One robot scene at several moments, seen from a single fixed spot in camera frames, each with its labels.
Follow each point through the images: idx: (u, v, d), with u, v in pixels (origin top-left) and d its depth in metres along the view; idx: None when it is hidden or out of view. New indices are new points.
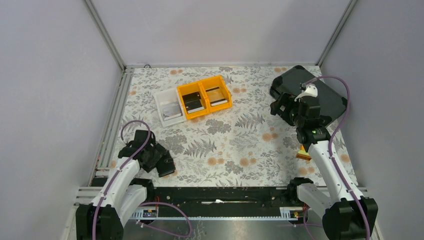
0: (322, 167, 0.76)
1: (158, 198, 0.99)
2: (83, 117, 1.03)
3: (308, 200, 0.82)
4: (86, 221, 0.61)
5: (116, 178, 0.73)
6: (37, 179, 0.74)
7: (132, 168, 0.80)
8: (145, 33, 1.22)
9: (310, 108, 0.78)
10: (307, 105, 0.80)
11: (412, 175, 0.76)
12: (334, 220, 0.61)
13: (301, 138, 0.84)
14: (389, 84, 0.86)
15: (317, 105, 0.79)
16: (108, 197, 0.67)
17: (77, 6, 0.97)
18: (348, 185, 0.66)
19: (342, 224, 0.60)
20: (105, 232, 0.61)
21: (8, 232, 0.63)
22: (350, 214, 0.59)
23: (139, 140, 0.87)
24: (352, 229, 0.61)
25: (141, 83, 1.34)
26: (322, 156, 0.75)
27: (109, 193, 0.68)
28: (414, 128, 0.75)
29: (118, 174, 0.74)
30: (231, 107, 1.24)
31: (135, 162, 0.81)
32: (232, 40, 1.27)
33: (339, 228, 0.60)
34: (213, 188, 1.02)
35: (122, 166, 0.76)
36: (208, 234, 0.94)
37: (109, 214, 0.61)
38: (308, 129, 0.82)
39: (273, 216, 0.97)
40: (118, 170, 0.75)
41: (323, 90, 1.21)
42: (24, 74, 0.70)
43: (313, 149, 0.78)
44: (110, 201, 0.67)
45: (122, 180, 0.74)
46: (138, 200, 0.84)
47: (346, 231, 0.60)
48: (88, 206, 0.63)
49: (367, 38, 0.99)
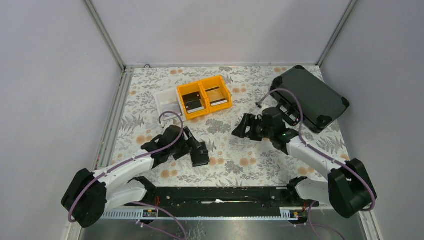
0: (305, 157, 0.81)
1: (158, 198, 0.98)
2: (83, 117, 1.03)
3: (311, 193, 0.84)
4: (79, 185, 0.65)
5: (127, 164, 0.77)
6: (37, 179, 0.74)
7: (145, 164, 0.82)
8: (145, 33, 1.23)
9: (273, 117, 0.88)
10: (270, 116, 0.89)
11: (411, 175, 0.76)
12: (337, 195, 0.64)
13: (278, 145, 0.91)
14: (389, 85, 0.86)
15: (277, 113, 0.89)
16: (108, 177, 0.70)
17: (77, 7, 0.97)
18: (329, 157, 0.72)
19: (347, 194, 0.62)
20: (86, 206, 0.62)
21: (8, 231, 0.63)
22: (345, 180, 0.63)
23: (166, 140, 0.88)
24: (359, 196, 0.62)
25: (141, 83, 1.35)
26: (300, 148, 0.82)
27: (112, 173, 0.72)
28: (413, 129, 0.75)
29: (129, 162, 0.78)
30: (231, 107, 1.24)
31: (151, 160, 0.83)
32: (232, 40, 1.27)
33: (347, 199, 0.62)
34: (213, 189, 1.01)
35: (137, 156, 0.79)
36: (209, 234, 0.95)
37: (98, 191, 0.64)
38: (279, 135, 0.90)
39: (273, 216, 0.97)
40: (132, 158, 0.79)
41: (322, 90, 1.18)
42: (24, 75, 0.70)
43: (290, 148, 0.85)
44: (107, 180, 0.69)
45: (130, 168, 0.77)
46: (133, 198, 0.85)
47: (355, 199, 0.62)
48: (88, 175, 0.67)
49: (367, 37, 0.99)
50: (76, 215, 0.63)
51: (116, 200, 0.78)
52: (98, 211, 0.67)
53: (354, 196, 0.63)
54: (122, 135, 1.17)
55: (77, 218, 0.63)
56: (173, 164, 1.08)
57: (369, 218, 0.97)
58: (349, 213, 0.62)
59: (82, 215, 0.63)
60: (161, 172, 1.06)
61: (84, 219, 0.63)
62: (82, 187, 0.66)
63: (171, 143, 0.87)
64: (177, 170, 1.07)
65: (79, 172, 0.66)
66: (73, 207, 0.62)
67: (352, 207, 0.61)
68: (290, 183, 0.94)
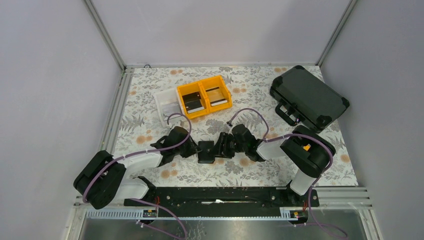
0: (269, 150, 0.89)
1: (158, 198, 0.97)
2: (84, 117, 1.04)
3: (299, 179, 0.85)
4: (97, 165, 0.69)
5: (139, 155, 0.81)
6: (37, 179, 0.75)
7: (155, 158, 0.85)
8: (145, 33, 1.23)
9: (242, 134, 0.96)
10: (239, 134, 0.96)
11: (411, 175, 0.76)
12: (300, 163, 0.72)
13: (254, 157, 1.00)
14: (389, 84, 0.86)
15: (245, 129, 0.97)
16: (126, 161, 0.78)
17: (77, 6, 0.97)
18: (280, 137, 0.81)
19: (307, 157, 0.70)
20: (102, 185, 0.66)
21: (8, 231, 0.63)
22: (299, 149, 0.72)
23: (171, 140, 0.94)
24: (318, 156, 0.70)
25: (141, 83, 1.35)
26: (263, 146, 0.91)
27: (129, 159, 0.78)
28: (413, 128, 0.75)
29: (142, 153, 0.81)
30: (231, 107, 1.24)
31: (158, 156, 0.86)
32: (232, 40, 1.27)
33: (309, 162, 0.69)
34: (213, 188, 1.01)
35: (150, 149, 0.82)
36: (208, 234, 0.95)
37: (117, 171, 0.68)
38: (252, 148, 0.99)
39: (273, 216, 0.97)
40: (145, 151, 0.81)
41: (323, 90, 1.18)
42: (23, 75, 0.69)
43: (261, 152, 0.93)
44: (125, 164, 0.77)
45: (143, 158, 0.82)
46: (134, 194, 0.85)
47: (318, 161, 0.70)
48: (108, 157, 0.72)
49: (367, 37, 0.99)
50: (91, 195, 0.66)
51: (121, 189, 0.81)
52: (110, 195, 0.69)
53: (314, 156, 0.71)
54: (122, 135, 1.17)
55: (91, 197, 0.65)
56: (172, 164, 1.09)
57: (369, 218, 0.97)
58: (318, 172, 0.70)
59: (97, 195, 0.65)
60: (161, 172, 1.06)
61: (97, 199, 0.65)
62: (99, 168, 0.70)
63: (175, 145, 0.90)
64: (177, 170, 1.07)
65: (101, 153, 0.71)
66: (91, 185, 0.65)
67: (318, 166, 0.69)
68: (287, 189, 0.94)
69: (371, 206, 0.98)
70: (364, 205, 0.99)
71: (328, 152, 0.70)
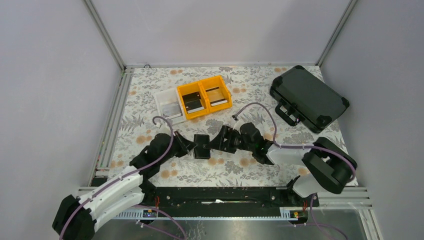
0: (281, 156, 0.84)
1: (158, 198, 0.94)
2: (83, 117, 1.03)
3: (306, 187, 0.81)
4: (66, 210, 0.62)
5: (112, 185, 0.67)
6: (37, 179, 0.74)
7: (134, 181, 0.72)
8: (145, 33, 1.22)
9: (252, 135, 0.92)
10: (249, 134, 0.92)
11: (411, 176, 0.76)
12: (321, 177, 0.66)
13: (260, 160, 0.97)
14: (389, 84, 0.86)
15: (256, 130, 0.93)
16: (94, 202, 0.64)
17: (77, 7, 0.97)
18: (299, 145, 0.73)
19: (329, 172, 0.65)
20: (74, 232, 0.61)
21: (9, 232, 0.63)
22: (321, 162, 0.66)
23: (153, 153, 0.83)
24: (340, 171, 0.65)
25: (141, 83, 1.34)
26: (275, 151, 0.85)
27: (98, 197, 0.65)
28: (413, 128, 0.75)
29: (116, 182, 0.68)
30: (231, 107, 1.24)
31: (140, 177, 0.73)
32: (232, 40, 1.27)
33: (331, 177, 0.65)
34: (213, 189, 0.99)
35: (123, 175, 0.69)
36: (209, 234, 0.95)
37: (84, 217, 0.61)
38: (260, 150, 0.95)
39: (273, 216, 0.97)
40: (119, 178, 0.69)
41: (323, 90, 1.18)
42: (23, 74, 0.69)
43: (271, 156, 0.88)
44: (92, 206, 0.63)
45: (117, 189, 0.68)
46: (133, 202, 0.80)
47: (340, 176, 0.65)
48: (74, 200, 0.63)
49: (367, 37, 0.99)
50: None
51: (108, 215, 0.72)
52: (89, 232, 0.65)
53: (336, 170, 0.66)
54: (122, 135, 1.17)
55: None
56: (172, 164, 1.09)
57: (369, 218, 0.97)
58: (340, 188, 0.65)
59: None
60: (161, 172, 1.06)
61: None
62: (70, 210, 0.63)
63: (161, 157, 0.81)
64: (177, 170, 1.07)
65: (63, 202, 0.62)
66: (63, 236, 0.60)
67: (339, 181, 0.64)
68: (288, 188, 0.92)
69: (371, 206, 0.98)
70: (364, 205, 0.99)
71: (351, 167, 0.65)
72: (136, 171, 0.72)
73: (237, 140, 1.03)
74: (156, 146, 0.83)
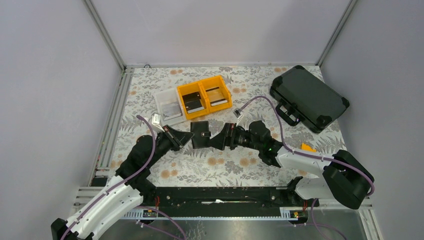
0: (294, 163, 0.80)
1: (158, 198, 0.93)
2: (83, 117, 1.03)
3: (311, 191, 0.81)
4: (56, 235, 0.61)
5: (98, 201, 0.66)
6: (38, 179, 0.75)
7: (121, 193, 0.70)
8: (145, 33, 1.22)
9: (263, 135, 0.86)
10: (260, 134, 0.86)
11: (410, 176, 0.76)
12: (337, 191, 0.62)
13: (267, 161, 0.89)
14: (389, 84, 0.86)
15: (266, 130, 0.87)
16: (81, 223, 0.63)
17: (77, 6, 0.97)
18: (317, 156, 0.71)
19: (348, 186, 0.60)
20: None
21: (10, 233, 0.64)
22: (339, 174, 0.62)
23: (137, 159, 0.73)
24: (357, 186, 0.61)
25: (141, 83, 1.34)
26: (288, 156, 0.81)
27: (84, 218, 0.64)
28: (413, 128, 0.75)
29: (102, 198, 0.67)
30: (231, 107, 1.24)
31: (127, 188, 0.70)
32: (232, 40, 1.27)
33: (350, 191, 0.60)
34: (213, 189, 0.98)
35: (107, 190, 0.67)
36: (209, 234, 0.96)
37: None
38: (267, 151, 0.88)
39: (273, 216, 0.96)
40: (104, 193, 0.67)
41: (323, 90, 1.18)
42: (24, 74, 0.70)
43: (280, 160, 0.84)
44: (79, 228, 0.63)
45: (104, 205, 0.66)
46: (131, 207, 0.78)
47: (357, 190, 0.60)
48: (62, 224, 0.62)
49: (367, 37, 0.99)
50: None
51: (107, 224, 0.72)
52: None
53: (354, 184, 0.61)
54: (122, 135, 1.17)
55: None
56: (172, 164, 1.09)
57: (369, 218, 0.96)
58: (357, 204, 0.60)
59: None
60: (161, 172, 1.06)
61: None
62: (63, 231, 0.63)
63: (147, 163, 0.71)
64: (177, 170, 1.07)
65: (51, 226, 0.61)
66: None
67: (356, 196, 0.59)
68: (288, 188, 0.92)
69: (371, 206, 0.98)
70: (363, 204, 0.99)
71: (369, 181, 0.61)
72: (122, 183, 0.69)
73: (242, 137, 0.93)
74: (138, 152, 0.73)
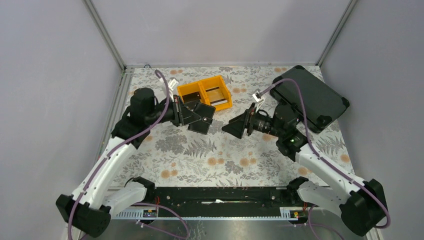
0: (315, 168, 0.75)
1: (158, 198, 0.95)
2: (84, 116, 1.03)
3: (314, 198, 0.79)
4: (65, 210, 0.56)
5: (102, 166, 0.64)
6: (38, 179, 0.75)
7: (124, 153, 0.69)
8: (145, 33, 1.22)
9: (289, 123, 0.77)
10: (285, 121, 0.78)
11: (411, 175, 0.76)
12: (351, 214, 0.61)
13: (284, 152, 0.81)
14: (389, 83, 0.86)
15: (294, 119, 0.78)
16: (89, 193, 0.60)
17: (76, 6, 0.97)
18: (347, 176, 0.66)
19: (363, 215, 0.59)
20: (83, 220, 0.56)
21: (9, 232, 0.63)
22: (362, 204, 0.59)
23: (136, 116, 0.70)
24: (372, 217, 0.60)
25: (141, 82, 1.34)
26: (310, 159, 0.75)
27: (91, 187, 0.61)
28: (413, 127, 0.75)
29: (104, 162, 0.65)
30: (231, 107, 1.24)
31: (129, 147, 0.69)
32: (232, 40, 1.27)
33: (361, 219, 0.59)
34: (213, 188, 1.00)
35: (109, 153, 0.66)
36: (208, 235, 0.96)
37: (86, 212, 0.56)
38: (287, 141, 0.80)
39: (273, 216, 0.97)
40: (105, 157, 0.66)
41: (323, 90, 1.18)
42: (23, 74, 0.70)
43: (299, 157, 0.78)
44: (89, 198, 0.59)
45: (108, 171, 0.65)
46: (134, 200, 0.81)
47: (369, 221, 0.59)
48: (68, 199, 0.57)
49: (367, 36, 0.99)
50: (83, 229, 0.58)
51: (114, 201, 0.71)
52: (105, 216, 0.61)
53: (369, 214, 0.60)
54: None
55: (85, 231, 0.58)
56: (172, 164, 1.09)
57: None
58: (363, 231, 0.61)
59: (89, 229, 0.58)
60: (161, 172, 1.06)
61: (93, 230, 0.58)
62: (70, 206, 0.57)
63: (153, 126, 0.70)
64: (176, 170, 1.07)
65: (56, 204, 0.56)
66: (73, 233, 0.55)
67: (366, 226, 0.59)
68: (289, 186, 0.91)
69: None
70: None
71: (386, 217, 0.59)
72: (124, 143, 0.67)
73: (263, 123, 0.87)
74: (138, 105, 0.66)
